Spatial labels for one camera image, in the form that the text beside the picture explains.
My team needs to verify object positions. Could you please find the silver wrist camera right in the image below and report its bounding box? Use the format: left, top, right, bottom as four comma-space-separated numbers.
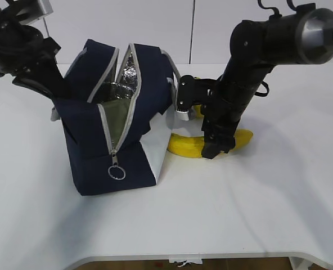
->
175, 75, 195, 121

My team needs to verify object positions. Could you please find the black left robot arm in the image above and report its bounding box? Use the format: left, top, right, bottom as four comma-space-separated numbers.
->
0, 1, 71, 100

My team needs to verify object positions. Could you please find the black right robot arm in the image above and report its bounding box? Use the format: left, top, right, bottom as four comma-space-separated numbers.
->
201, 1, 333, 159

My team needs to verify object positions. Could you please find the navy and white lunch bag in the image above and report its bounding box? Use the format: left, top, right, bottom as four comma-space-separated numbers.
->
51, 39, 180, 196

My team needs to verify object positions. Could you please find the black cable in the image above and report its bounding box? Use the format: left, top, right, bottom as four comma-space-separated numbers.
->
255, 80, 271, 97

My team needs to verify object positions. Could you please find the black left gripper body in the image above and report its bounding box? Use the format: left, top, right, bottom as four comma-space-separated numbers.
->
0, 38, 61, 77

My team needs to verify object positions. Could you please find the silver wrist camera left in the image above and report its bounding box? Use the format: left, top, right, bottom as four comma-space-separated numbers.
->
17, 0, 53, 25

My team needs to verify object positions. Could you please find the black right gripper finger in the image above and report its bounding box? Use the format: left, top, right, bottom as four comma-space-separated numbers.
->
219, 130, 236, 153
201, 136, 221, 159

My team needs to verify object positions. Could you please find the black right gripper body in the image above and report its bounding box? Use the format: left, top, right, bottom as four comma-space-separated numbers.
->
201, 78, 259, 141

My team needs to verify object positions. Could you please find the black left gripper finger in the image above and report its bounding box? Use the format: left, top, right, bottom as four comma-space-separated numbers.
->
43, 60, 72, 98
12, 74, 55, 97

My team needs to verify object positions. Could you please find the yellow pear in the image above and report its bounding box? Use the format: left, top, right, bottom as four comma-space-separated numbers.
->
192, 77, 208, 118

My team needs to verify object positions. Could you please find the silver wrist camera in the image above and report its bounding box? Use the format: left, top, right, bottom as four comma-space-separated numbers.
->
17, 0, 53, 25
175, 75, 195, 121

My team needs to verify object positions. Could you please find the yellow banana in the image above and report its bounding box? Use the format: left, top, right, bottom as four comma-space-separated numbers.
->
167, 129, 254, 158

